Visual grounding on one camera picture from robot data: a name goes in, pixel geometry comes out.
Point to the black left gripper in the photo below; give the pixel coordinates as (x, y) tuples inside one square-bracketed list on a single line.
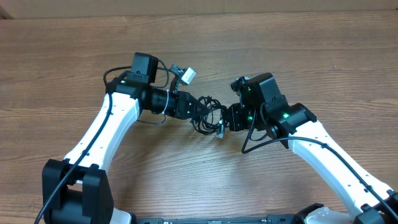
[(183, 104)]

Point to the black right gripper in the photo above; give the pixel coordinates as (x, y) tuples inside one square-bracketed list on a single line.
[(234, 116)]

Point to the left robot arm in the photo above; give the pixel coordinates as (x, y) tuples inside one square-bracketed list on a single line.
[(76, 189)]

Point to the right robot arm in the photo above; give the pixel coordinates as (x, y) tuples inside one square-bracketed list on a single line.
[(263, 107)]

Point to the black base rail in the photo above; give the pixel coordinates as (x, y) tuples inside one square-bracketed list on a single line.
[(214, 220)]

